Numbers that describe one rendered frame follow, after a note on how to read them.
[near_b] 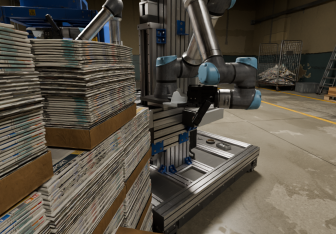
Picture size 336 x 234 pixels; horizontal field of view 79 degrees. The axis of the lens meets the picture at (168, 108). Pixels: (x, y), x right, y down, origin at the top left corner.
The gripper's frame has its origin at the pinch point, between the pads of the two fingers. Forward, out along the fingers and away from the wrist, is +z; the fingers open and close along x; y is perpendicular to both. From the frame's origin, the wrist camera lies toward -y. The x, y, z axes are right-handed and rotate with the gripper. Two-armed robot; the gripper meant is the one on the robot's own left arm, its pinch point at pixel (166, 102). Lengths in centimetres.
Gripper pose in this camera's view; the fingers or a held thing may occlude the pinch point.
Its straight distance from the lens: 83.3
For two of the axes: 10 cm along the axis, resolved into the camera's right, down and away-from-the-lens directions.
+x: -1.6, 2.2, -9.6
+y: 0.0, -9.8, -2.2
